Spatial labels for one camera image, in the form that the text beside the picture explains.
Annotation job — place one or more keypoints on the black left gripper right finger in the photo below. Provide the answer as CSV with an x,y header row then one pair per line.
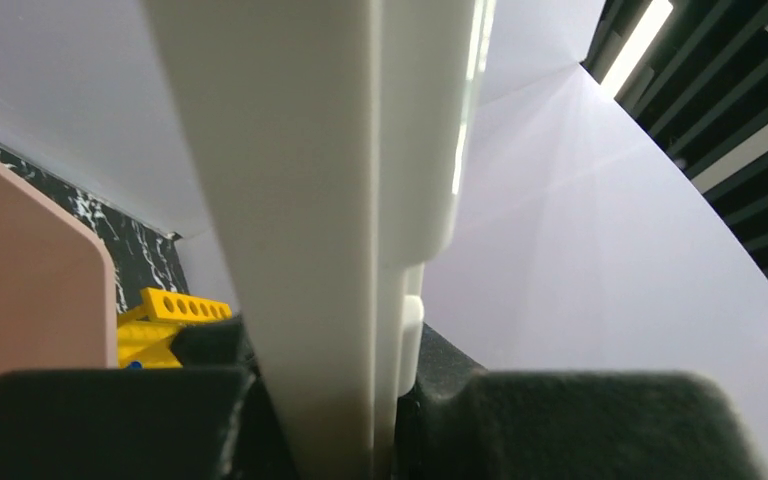
x,y
463,421

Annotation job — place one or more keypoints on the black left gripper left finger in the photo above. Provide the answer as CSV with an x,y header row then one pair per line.
x,y
209,418

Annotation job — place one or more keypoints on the yellow test tube rack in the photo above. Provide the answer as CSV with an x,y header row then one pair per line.
x,y
144,333

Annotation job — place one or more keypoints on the pink plastic bin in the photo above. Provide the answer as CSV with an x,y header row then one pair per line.
x,y
57,289

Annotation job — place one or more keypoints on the white container lid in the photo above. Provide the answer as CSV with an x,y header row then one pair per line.
x,y
329,139

